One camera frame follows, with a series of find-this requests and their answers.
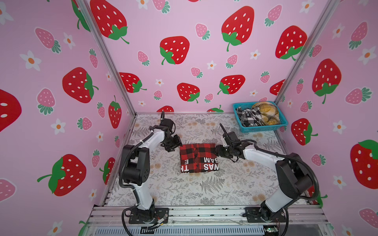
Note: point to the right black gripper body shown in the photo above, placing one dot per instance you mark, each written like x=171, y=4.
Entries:
x=224, y=151

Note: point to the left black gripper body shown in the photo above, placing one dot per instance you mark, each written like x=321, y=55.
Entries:
x=173, y=142

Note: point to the red black plaid shirt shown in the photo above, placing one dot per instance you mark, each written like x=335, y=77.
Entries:
x=198, y=158

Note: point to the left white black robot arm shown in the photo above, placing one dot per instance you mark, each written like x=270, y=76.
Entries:
x=134, y=168

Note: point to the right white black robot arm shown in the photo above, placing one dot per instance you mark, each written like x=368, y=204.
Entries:
x=295, y=177

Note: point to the black white plaid shirt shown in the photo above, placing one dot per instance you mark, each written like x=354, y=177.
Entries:
x=249, y=117

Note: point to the yellow plaid shirt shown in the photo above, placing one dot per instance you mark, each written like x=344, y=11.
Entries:
x=269, y=113

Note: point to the teal plastic basket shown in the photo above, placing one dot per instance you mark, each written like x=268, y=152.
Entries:
x=262, y=128

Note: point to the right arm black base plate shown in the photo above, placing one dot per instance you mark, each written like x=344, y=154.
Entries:
x=262, y=215

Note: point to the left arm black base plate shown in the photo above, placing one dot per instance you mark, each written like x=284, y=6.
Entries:
x=155, y=215

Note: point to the aluminium rail frame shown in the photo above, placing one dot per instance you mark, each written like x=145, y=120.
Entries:
x=297, y=220

